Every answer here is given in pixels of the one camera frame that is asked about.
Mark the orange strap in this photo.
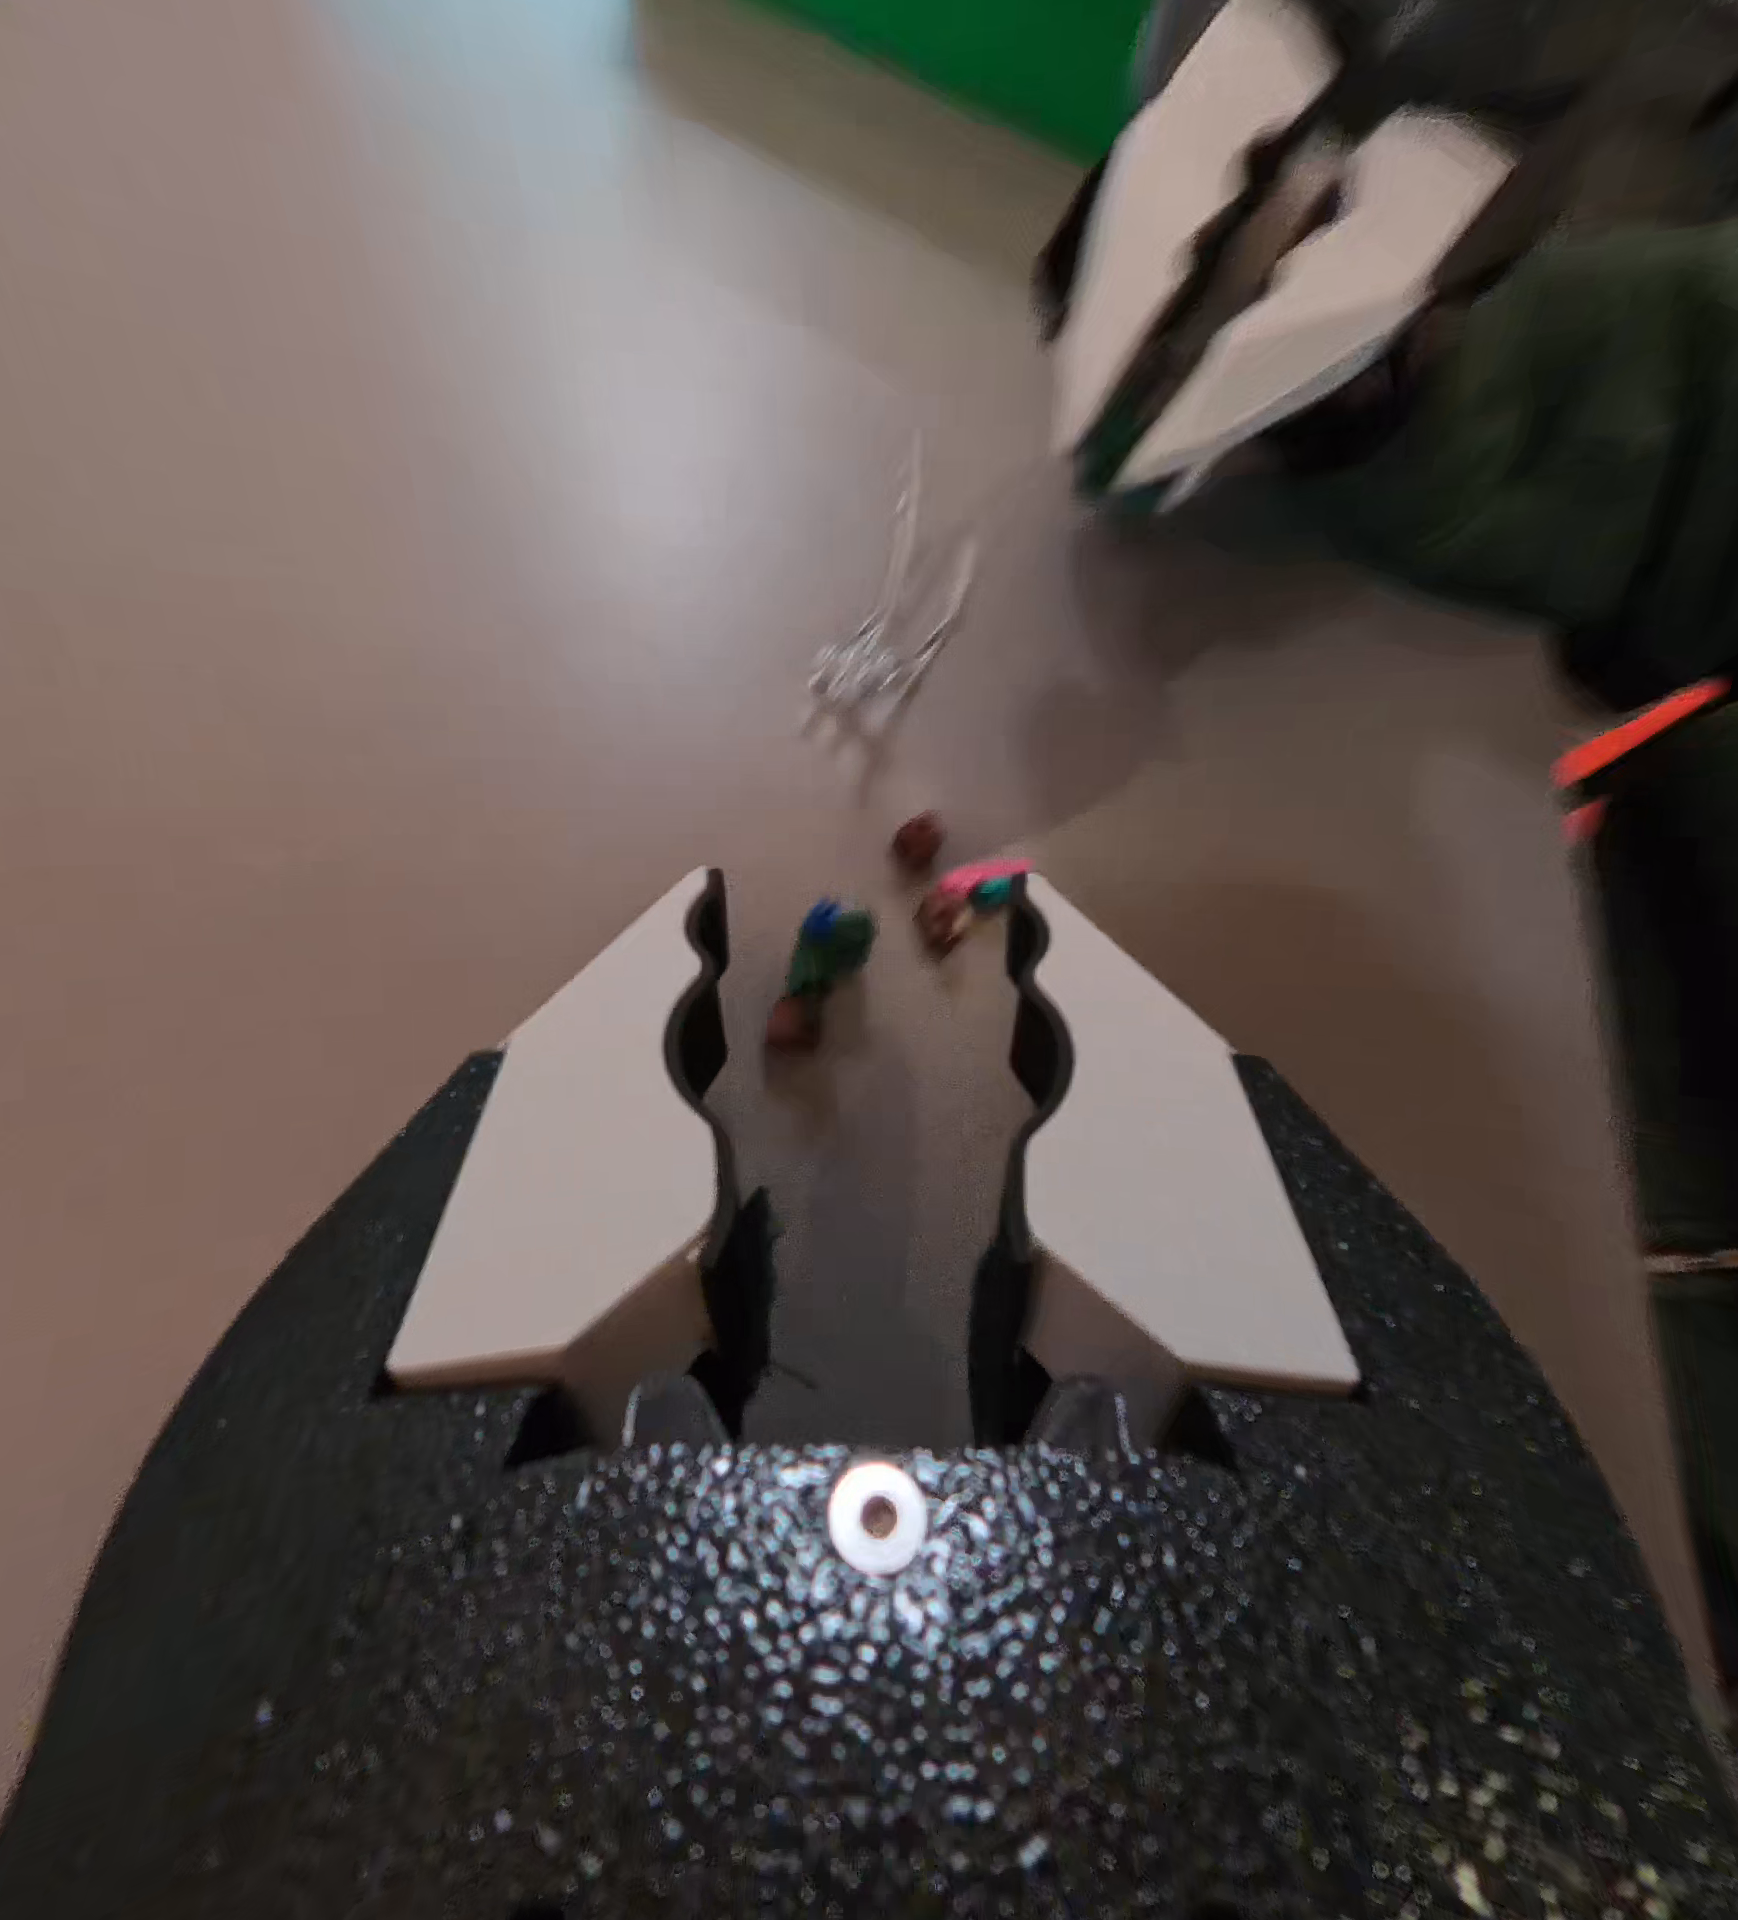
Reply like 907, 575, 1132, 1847
1550, 678, 1734, 842

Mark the green board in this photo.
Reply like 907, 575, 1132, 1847
740, 0, 1157, 160

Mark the person's right forearm green sleeve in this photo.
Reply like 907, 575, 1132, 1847
1155, 194, 1738, 708

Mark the dark green lego piece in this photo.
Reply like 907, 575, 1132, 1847
1071, 408, 1164, 520

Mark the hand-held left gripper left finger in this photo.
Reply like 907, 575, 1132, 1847
386, 864, 783, 1446

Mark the green and blue lego piece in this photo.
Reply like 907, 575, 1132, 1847
783, 896, 880, 1005

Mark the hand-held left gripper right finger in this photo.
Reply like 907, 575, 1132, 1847
968, 872, 1365, 1446

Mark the clear plastic bag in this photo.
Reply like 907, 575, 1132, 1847
801, 435, 985, 753

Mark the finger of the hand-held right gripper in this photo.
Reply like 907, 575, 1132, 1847
1109, 105, 1525, 505
1034, 0, 1353, 461

